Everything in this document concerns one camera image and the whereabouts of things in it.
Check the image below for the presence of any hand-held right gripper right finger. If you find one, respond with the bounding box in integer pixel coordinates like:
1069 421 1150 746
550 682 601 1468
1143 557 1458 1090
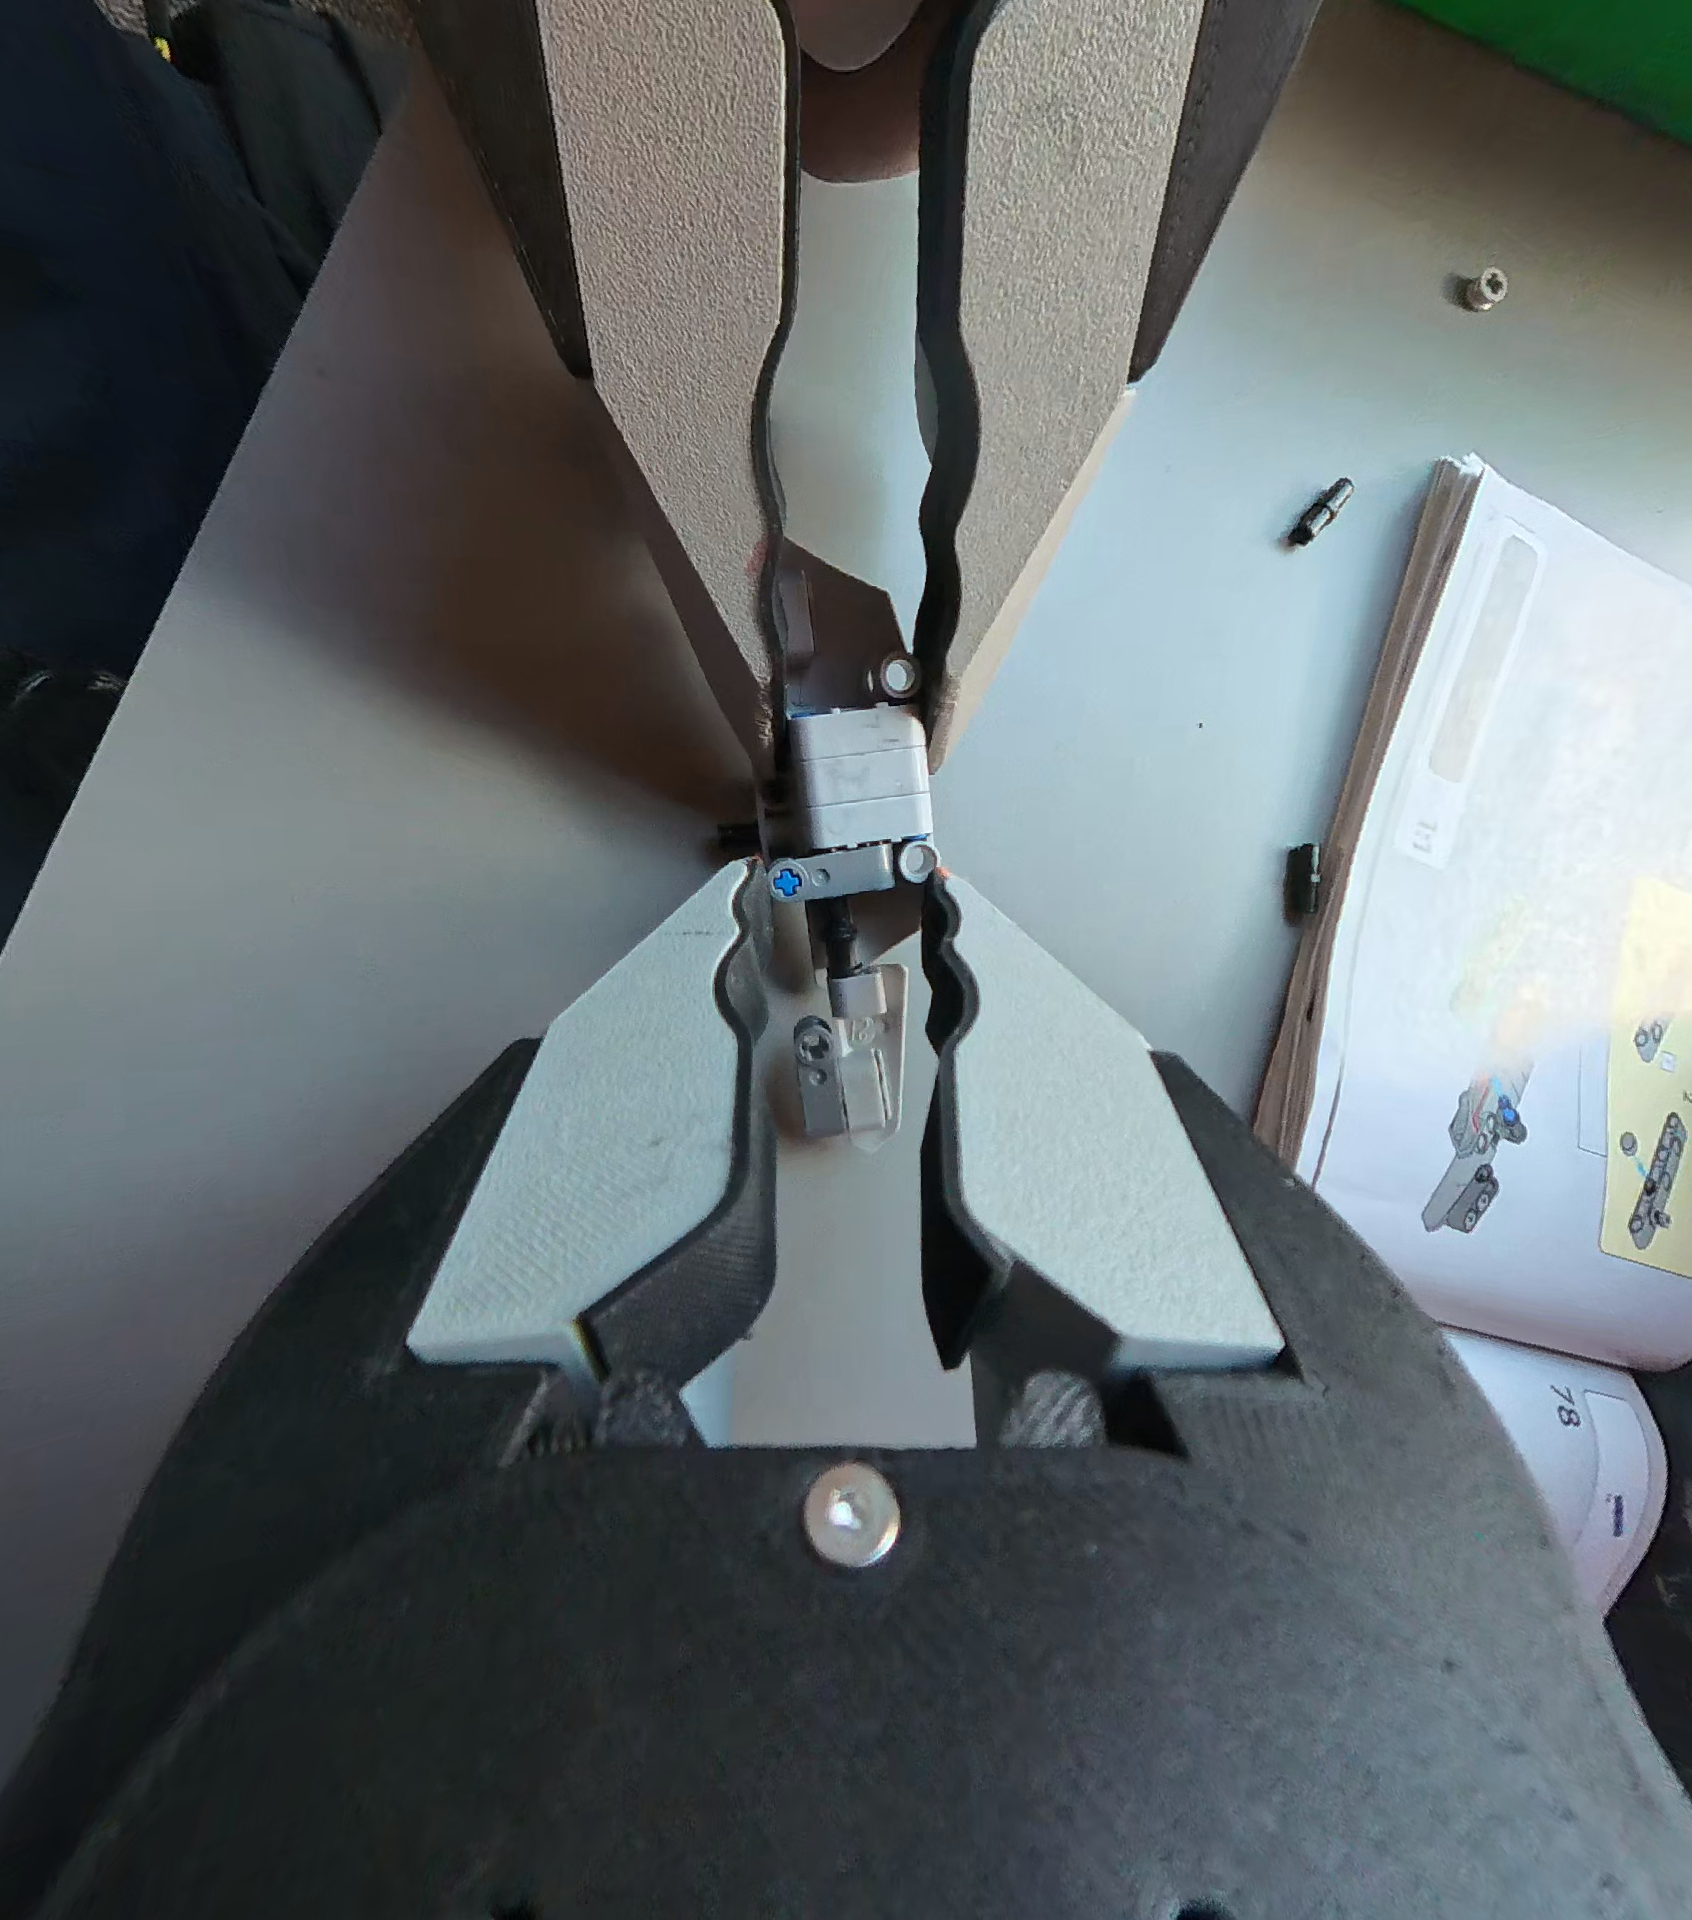
918 875 1293 1380

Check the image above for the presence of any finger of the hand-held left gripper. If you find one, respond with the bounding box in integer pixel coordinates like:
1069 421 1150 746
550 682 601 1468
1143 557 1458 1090
910 0 1211 726
536 0 805 752

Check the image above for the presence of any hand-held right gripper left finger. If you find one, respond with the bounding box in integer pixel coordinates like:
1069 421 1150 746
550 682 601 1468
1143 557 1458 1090
405 858 784 1380

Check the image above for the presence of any dark grey lego linkage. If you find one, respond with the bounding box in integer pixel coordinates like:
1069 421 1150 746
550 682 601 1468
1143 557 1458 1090
766 836 941 1160

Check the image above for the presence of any light grey lego block assembly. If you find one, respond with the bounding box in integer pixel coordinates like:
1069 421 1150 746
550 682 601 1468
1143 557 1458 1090
774 559 936 852

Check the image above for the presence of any lego instruction booklet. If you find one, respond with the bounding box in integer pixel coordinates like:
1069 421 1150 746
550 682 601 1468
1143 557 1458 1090
1250 455 1692 1620

